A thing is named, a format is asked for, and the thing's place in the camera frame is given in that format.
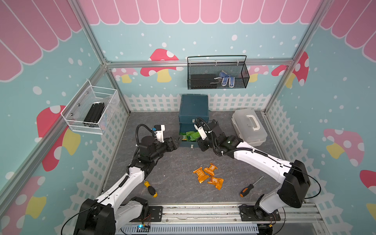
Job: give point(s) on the green cookie packet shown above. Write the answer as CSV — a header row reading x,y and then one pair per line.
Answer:
x,y
193,136
184,136

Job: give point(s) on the white wire wall basket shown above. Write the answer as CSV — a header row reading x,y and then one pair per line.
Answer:
x,y
77,109

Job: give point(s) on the blue white item in basket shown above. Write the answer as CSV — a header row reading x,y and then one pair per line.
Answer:
x,y
225,79

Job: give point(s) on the dark teal drawer cabinet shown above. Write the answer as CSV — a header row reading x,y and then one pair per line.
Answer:
x,y
193,106

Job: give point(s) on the green lit circuit board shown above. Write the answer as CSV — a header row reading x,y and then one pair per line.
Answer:
x,y
143,228

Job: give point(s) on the teal drawer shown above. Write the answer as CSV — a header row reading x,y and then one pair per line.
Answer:
x,y
186,127

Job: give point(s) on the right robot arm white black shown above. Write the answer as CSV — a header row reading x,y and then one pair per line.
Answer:
x,y
292,176

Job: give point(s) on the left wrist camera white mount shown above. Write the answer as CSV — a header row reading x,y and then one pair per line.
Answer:
x,y
158,131

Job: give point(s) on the yellow black screwdriver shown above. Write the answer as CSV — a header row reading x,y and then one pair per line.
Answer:
x,y
150,189

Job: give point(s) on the black wire mesh basket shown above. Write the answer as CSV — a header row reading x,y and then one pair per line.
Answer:
x,y
234,65

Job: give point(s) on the orange cookie packet bottom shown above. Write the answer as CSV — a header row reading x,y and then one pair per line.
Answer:
x,y
217,182

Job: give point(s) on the black box in mesh basket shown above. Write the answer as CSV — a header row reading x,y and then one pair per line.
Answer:
x,y
202,81

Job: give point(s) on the green cookie packet top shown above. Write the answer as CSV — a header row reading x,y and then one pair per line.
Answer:
x,y
184,136

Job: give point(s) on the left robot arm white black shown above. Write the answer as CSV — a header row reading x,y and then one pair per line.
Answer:
x,y
106,214

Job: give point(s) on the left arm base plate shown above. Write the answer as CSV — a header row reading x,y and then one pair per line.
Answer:
x,y
152,213

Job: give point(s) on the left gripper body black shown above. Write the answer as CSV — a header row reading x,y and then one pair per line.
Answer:
x,y
168,147

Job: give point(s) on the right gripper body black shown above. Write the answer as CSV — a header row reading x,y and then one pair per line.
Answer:
x,y
204,144

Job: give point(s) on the black device in white basket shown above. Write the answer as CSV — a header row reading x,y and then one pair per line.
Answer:
x,y
94,114

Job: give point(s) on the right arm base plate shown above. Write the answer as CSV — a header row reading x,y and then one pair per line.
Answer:
x,y
250,213

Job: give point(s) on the clear plastic storage box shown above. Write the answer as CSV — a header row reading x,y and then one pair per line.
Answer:
x,y
248,127

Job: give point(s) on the orange black screwdriver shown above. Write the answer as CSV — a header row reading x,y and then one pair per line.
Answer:
x,y
248,188

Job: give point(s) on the orange cookie packet top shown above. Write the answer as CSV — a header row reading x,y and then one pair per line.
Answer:
x,y
211,169

